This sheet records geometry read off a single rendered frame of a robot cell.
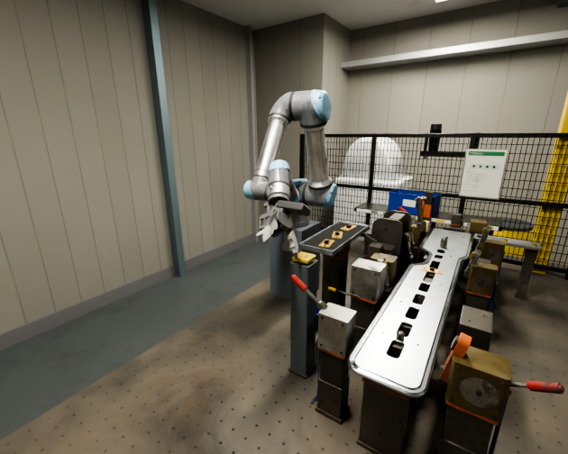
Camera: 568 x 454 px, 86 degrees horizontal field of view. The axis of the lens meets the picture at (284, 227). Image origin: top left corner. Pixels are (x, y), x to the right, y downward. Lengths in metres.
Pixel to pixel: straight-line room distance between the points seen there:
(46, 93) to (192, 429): 2.58
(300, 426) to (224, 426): 0.23
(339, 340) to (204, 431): 0.49
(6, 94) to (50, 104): 0.25
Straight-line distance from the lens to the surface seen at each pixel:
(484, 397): 0.88
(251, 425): 1.11
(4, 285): 3.09
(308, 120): 1.30
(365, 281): 1.10
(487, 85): 4.24
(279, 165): 1.07
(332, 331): 0.92
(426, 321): 1.06
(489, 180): 2.33
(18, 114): 2.98
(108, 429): 1.22
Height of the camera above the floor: 1.55
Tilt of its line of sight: 17 degrees down
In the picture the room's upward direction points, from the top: straight up
